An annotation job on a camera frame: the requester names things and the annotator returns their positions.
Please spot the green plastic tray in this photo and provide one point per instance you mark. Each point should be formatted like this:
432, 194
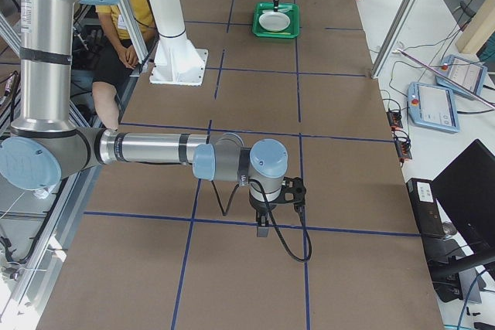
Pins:
293, 15

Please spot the left aluminium frame rail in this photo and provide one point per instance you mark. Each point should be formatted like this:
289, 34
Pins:
38, 234

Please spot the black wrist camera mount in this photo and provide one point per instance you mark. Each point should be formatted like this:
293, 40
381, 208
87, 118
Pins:
293, 191

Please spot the black cable hub right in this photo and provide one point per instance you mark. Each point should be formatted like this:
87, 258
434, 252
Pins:
403, 148

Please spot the black computer box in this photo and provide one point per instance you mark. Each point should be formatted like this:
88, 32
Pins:
426, 211

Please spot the grey aluminium frame post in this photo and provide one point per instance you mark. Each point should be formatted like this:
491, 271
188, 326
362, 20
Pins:
392, 36

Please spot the white round plate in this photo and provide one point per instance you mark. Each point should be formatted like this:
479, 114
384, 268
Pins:
274, 21

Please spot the seated person yellow shirt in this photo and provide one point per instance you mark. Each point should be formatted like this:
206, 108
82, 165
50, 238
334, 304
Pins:
118, 57

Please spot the black cable hub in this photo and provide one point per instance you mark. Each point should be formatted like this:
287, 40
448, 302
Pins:
403, 148
394, 119

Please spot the near blue teach pendant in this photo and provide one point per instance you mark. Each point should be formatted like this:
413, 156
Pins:
432, 106

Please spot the far blue teach pendant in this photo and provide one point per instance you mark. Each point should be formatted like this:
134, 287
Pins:
470, 75

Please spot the white camera stand column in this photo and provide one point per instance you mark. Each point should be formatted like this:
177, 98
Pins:
169, 21

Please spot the clear plastic fork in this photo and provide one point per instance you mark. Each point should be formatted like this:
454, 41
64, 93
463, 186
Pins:
279, 10

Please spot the black monitor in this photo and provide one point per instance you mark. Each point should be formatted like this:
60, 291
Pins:
465, 191

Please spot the blue teach pendant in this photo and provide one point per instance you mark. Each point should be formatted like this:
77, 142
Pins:
432, 106
470, 75

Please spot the black cable hub left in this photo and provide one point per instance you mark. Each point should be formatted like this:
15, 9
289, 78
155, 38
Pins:
394, 119

